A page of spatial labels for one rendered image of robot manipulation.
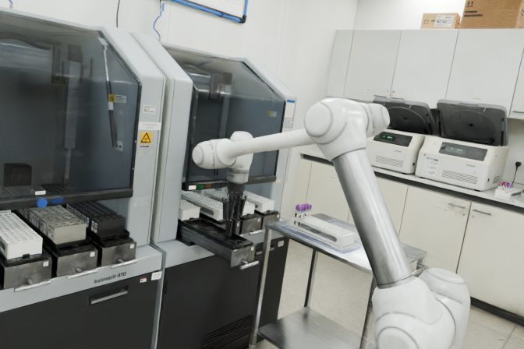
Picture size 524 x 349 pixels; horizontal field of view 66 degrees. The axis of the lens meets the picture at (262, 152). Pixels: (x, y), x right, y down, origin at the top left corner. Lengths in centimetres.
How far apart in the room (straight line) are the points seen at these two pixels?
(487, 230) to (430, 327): 248
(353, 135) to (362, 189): 15
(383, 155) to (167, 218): 245
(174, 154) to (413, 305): 108
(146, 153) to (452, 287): 116
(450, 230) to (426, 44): 166
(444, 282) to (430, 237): 242
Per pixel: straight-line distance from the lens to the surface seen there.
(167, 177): 174
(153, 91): 164
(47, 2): 266
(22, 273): 150
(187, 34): 312
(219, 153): 151
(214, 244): 170
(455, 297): 132
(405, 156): 373
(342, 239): 177
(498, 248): 360
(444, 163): 363
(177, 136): 173
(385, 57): 421
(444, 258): 372
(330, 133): 113
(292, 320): 230
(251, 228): 206
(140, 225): 174
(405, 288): 115
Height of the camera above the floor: 142
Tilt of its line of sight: 8 degrees down
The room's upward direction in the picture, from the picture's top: 8 degrees clockwise
